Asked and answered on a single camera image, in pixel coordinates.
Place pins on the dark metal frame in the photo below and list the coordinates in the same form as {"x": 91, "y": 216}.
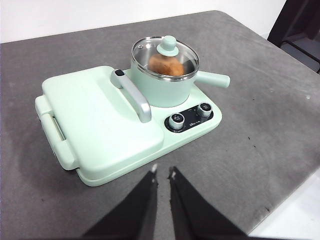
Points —
{"x": 295, "y": 30}

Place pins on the brown potato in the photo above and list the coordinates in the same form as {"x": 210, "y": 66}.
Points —
{"x": 165, "y": 66}

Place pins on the silver control knob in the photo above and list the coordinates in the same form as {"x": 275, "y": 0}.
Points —
{"x": 205, "y": 109}
{"x": 176, "y": 120}

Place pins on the mint green breakfast machine base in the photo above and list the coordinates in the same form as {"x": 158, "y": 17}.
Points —
{"x": 180, "y": 142}

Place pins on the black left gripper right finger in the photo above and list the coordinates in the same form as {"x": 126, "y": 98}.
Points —
{"x": 195, "y": 215}

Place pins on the glass lid with green knob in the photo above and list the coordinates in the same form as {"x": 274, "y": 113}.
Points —
{"x": 168, "y": 46}

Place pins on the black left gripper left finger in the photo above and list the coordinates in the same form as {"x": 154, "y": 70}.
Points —
{"x": 135, "y": 215}

